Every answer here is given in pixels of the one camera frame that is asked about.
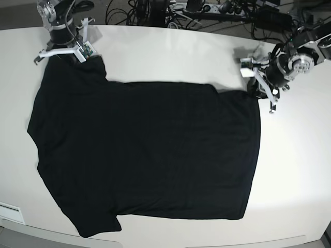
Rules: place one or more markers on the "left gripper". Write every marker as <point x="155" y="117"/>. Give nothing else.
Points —
<point x="270" y="76"/>

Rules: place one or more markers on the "black T-shirt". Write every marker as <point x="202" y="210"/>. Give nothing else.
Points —
<point x="160" y="149"/>

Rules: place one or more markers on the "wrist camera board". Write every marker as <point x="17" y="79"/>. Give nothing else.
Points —
<point x="246" y="68"/>
<point x="84" y="52"/>

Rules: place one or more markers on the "white label plate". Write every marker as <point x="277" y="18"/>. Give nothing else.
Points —
<point x="11" y="213"/>

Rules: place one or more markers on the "white power strip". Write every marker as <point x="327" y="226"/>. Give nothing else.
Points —
<point x="224" y="8"/>

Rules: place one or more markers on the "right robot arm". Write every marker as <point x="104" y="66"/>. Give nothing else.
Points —
<point x="56" y="13"/>

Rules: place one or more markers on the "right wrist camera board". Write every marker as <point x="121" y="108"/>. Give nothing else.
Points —
<point x="84" y="52"/>

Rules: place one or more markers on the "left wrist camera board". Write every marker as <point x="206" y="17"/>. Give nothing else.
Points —
<point x="246" y="68"/>

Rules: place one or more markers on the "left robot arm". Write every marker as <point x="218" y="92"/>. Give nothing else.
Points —
<point x="307" y="48"/>

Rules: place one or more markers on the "black central stand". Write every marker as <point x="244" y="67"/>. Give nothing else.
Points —
<point x="157" y="12"/>

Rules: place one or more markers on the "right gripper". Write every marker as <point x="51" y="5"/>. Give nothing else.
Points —
<point x="61" y="42"/>

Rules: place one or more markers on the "black equipment box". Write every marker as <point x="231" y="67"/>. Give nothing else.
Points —
<point x="273" y="21"/>

